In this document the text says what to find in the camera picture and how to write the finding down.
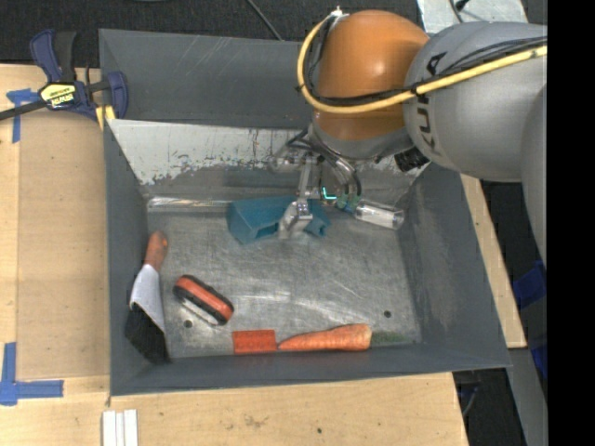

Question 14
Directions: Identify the teal blue plastic block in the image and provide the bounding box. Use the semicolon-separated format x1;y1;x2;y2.
225;196;333;245

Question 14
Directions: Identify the grey metal bin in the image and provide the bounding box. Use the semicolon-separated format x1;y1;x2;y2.
98;28;513;397

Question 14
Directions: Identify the orange handled black brush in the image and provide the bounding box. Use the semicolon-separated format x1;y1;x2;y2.
124;230;171;366

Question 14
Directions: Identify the orange toy carrot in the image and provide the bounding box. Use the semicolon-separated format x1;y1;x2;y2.
276;322;413;353

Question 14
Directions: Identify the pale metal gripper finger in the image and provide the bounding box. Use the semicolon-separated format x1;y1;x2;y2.
277;201;303;241
297;202;315;237

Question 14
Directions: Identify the orange flat block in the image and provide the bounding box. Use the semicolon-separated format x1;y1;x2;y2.
231;329;279;356

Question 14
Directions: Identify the clear glass tube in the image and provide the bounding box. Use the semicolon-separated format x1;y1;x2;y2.
354;200;406;230

